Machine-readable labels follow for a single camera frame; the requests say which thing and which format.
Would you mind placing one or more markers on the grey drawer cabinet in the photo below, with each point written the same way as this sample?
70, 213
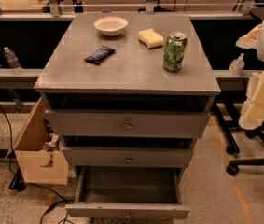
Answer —
131, 80

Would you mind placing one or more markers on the white bowl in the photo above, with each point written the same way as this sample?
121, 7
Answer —
111, 26

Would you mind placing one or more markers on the grey drawer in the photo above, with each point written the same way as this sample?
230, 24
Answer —
128, 157
120, 124
122, 192

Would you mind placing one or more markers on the grey middle drawer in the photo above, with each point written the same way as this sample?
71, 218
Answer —
128, 157

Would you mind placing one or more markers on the black office chair base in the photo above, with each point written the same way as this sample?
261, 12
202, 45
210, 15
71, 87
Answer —
246, 147

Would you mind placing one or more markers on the dark blue snack packet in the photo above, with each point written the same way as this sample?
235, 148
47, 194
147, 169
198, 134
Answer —
99, 55

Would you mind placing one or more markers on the grey top drawer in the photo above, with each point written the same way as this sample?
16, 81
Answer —
120, 124

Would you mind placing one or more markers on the green soda can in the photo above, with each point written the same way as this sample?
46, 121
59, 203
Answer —
174, 51

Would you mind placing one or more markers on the clear water bottle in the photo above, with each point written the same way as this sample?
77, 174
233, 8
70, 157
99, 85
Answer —
13, 61

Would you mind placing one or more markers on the wooden box with clutter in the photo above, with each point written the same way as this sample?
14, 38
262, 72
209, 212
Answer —
39, 166

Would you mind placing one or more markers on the yellow sponge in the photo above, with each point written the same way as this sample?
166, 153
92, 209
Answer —
150, 38

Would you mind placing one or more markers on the grey bottom drawer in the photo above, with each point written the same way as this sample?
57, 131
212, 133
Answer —
122, 192

